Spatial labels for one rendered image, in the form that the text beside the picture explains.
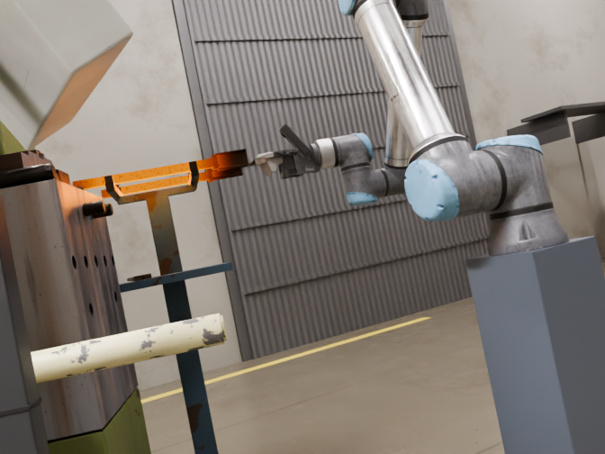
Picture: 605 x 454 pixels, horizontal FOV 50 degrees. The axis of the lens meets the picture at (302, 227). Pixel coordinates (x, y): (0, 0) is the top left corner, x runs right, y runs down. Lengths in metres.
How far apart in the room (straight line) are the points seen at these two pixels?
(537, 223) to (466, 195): 0.19
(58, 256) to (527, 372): 1.06
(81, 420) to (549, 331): 0.99
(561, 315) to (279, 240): 3.33
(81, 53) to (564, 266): 1.22
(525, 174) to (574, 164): 5.32
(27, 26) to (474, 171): 1.08
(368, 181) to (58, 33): 1.43
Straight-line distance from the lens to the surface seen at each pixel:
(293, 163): 1.97
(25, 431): 0.80
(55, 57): 0.69
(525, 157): 1.63
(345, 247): 4.98
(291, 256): 4.75
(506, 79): 6.50
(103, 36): 0.70
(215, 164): 1.70
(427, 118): 1.60
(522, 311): 1.60
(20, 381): 0.79
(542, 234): 1.61
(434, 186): 1.49
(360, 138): 2.01
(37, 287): 1.23
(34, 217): 1.23
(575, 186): 6.89
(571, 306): 1.62
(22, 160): 1.29
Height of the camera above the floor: 0.72
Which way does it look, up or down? 1 degrees up
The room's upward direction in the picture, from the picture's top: 11 degrees counter-clockwise
